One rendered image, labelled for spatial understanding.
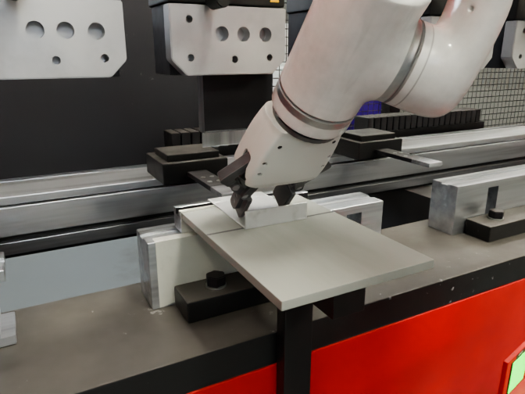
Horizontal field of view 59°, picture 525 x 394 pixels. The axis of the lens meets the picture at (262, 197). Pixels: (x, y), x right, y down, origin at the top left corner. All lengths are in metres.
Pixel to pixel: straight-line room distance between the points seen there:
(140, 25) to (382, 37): 0.79
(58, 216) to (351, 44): 0.60
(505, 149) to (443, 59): 1.04
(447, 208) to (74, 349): 0.67
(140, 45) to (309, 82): 0.73
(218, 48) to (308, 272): 0.29
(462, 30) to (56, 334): 0.54
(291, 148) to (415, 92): 0.14
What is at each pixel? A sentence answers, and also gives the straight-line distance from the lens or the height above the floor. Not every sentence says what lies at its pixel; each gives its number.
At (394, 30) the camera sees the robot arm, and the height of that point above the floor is 1.22.
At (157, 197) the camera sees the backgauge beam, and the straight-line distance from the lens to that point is 0.87.
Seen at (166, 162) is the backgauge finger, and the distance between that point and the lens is 0.81.
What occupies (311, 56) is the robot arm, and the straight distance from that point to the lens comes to 0.41.
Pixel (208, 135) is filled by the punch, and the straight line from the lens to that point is 0.63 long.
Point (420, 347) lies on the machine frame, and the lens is 0.79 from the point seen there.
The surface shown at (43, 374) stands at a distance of 0.58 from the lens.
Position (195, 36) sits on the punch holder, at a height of 1.22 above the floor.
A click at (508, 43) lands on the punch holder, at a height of 1.22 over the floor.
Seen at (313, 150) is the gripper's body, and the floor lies 1.10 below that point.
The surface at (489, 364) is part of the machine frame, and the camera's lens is 0.96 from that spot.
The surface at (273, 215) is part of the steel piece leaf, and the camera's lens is 0.57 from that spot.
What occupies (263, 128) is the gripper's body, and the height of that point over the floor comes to 1.13.
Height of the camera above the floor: 1.20
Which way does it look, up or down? 17 degrees down
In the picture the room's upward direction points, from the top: straight up
